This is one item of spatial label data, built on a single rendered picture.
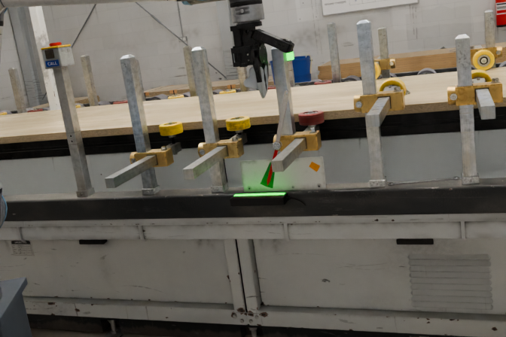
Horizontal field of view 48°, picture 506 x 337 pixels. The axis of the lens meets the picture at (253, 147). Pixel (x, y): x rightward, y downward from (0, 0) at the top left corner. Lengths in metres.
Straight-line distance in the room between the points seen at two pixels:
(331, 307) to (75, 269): 1.09
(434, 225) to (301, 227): 0.39
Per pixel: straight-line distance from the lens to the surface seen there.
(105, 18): 10.88
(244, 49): 1.59
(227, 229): 1.89
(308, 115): 1.79
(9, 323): 1.64
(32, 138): 2.40
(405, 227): 1.75
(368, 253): 2.04
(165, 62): 10.28
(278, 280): 2.17
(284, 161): 1.46
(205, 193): 1.83
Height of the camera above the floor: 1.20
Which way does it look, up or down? 12 degrees down
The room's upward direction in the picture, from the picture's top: 8 degrees counter-clockwise
